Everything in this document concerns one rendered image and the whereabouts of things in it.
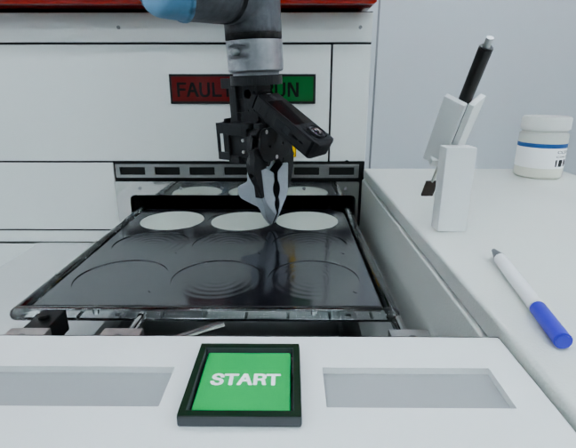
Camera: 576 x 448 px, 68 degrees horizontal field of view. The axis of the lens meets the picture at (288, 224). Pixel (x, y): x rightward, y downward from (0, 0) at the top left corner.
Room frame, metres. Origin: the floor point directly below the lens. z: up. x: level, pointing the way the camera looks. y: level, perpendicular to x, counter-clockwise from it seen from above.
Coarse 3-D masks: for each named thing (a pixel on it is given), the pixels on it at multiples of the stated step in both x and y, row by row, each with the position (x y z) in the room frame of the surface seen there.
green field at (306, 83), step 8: (288, 80) 0.75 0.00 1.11; (296, 80) 0.75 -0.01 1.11; (304, 80) 0.75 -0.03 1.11; (312, 80) 0.75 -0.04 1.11; (272, 88) 0.75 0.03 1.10; (280, 88) 0.75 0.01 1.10; (288, 88) 0.75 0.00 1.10; (296, 88) 0.75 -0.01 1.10; (304, 88) 0.75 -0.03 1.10; (312, 88) 0.75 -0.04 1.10; (288, 96) 0.75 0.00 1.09; (296, 96) 0.75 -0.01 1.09; (304, 96) 0.75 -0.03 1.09; (312, 96) 0.75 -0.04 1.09
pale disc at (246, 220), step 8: (224, 216) 0.67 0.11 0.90; (232, 216) 0.67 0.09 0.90; (240, 216) 0.67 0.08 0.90; (248, 216) 0.67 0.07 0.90; (256, 216) 0.67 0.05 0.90; (216, 224) 0.63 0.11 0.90; (224, 224) 0.63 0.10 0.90; (232, 224) 0.63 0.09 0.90; (240, 224) 0.63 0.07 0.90; (248, 224) 0.62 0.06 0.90; (256, 224) 0.62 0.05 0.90; (264, 224) 0.62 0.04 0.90
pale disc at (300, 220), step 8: (280, 216) 0.67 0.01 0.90; (288, 216) 0.67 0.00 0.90; (296, 216) 0.67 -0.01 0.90; (304, 216) 0.67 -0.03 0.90; (312, 216) 0.67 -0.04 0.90; (320, 216) 0.67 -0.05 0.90; (328, 216) 0.67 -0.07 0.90; (280, 224) 0.63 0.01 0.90; (288, 224) 0.63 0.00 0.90; (296, 224) 0.63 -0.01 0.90; (304, 224) 0.63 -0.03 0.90; (312, 224) 0.63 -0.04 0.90; (320, 224) 0.63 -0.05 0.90; (328, 224) 0.63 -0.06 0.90; (336, 224) 0.63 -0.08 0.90
